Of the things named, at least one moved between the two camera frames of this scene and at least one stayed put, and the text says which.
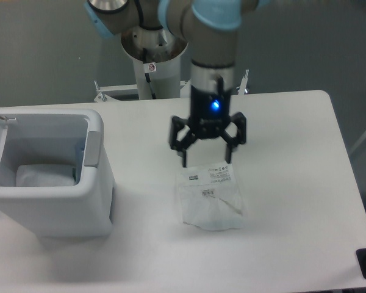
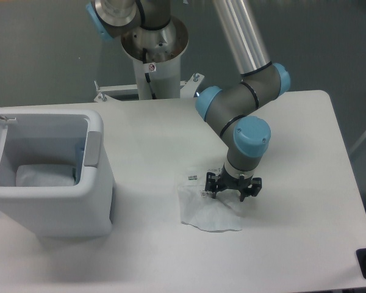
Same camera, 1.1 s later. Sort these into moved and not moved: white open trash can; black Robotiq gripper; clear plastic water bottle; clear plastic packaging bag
Moved: black Robotiq gripper
Not moved: white open trash can; clear plastic packaging bag; clear plastic water bottle
